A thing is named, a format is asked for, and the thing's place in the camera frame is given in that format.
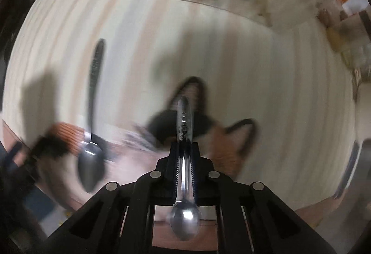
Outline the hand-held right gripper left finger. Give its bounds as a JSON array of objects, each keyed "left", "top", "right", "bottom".
[{"left": 46, "top": 142, "right": 182, "bottom": 254}]

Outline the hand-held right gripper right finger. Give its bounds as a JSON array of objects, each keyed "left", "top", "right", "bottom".
[{"left": 188, "top": 142, "right": 338, "bottom": 254}]

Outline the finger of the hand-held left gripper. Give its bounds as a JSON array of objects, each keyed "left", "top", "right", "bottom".
[{"left": 0, "top": 141, "right": 38, "bottom": 182}]

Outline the metal spoon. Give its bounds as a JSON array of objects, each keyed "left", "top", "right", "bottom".
[
  {"left": 170, "top": 96, "right": 202, "bottom": 241},
  {"left": 77, "top": 39, "right": 106, "bottom": 193}
]

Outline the blue box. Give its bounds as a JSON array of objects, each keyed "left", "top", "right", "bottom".
[{"left": 23, "top": 184, "right": 67, "bottom": 228}]

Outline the striped table cover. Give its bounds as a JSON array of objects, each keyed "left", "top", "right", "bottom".
[{"left": 0, "top": 0, "right": 371, "bottom": 228}]

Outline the blue smartphone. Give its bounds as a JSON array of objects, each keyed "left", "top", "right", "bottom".
[{"left": 333, "top": 138, "right": 363, "bottom": 199}]

